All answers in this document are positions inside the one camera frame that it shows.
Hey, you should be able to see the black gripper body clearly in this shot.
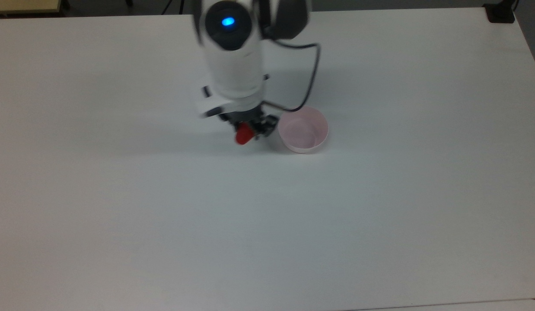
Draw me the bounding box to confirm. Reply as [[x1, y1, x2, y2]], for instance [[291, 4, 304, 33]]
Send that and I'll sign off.
[[219, 107, 279, 136]]

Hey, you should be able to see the red strawberry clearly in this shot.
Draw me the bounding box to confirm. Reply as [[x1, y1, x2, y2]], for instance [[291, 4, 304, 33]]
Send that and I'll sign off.
[[235, 123, 254, 145]]

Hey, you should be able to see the pink plastic bowl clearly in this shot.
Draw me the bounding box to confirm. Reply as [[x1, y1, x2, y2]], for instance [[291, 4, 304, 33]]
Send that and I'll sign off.
[[278, 107, 329, 154]]

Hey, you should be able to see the light wooden tabletop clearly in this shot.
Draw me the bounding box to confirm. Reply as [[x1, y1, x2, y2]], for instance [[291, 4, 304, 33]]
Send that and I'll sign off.
[[0, 0, 63, 16]]

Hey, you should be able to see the white table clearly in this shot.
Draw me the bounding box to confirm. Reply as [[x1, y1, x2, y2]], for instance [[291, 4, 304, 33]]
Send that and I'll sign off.
[[350, 298, 535, 311]]

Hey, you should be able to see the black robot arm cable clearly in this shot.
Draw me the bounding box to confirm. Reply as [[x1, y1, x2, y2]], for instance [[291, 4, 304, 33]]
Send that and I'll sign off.
[[262, 41, 322, 113]]

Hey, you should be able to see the black mount block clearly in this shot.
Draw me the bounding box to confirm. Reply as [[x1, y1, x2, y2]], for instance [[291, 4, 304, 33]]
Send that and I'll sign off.
[[484, 2, 516, 23]]

